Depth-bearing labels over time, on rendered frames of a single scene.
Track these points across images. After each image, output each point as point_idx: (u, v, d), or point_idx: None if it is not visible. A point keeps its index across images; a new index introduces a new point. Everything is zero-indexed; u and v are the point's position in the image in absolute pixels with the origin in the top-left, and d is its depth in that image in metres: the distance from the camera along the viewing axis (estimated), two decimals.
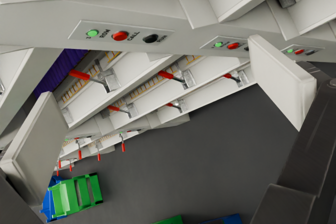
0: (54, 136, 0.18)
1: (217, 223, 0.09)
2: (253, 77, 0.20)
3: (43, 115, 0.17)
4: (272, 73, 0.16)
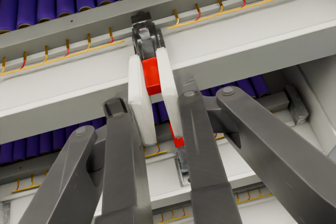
0: (147, 93, 0.20)
1: (217, 223, 0.09)
2: None
3: (141, 72, 0.19)
4: (162, 83, 0.18)
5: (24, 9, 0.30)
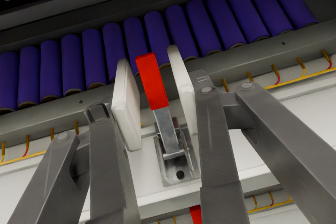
0: (135, 97, 0.20)
1: (217, 223, 0.09)
2: (175, 82, 0.22)
3: (129, 76, 0.19)
4: (175, 80, 0.18)
5: (26, 83, 0.26)
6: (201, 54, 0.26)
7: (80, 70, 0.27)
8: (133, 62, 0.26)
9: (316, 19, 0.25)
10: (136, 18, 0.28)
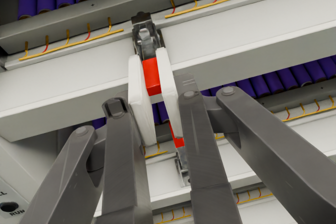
0: (147, 93, 0.20)
1: (217, 223, 0.09)
2: None
3: (141, 72, 0.19)
4: (162, 83, 0.18)
5: None
6: None
7: None
8: None
9: None
10: None
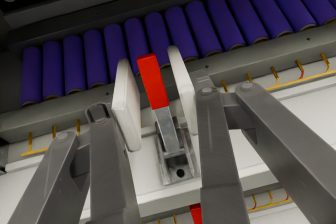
0: (135, 97, 0.20)
1: (217, 223, 0.09)
2: (175, 82, 0.22)
3: (129, 76, 0.19)
4: (175, 80, 0.18)
5: (325, 1, 0.26)
6: None
7: None
8: None
9: None
10: None
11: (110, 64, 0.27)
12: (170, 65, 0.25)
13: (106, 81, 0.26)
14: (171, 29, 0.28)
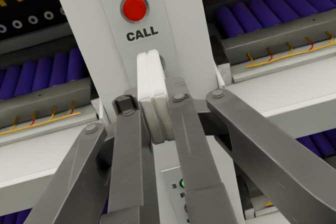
0: None
1: (217, 223, 0.09)
2: None
3: (150, 70, 0.19)
4: None
5: None
6: None
7: None
8: None
9: (77, 77, 0.33)
10: None
11: None
12: None
13: None
14: None
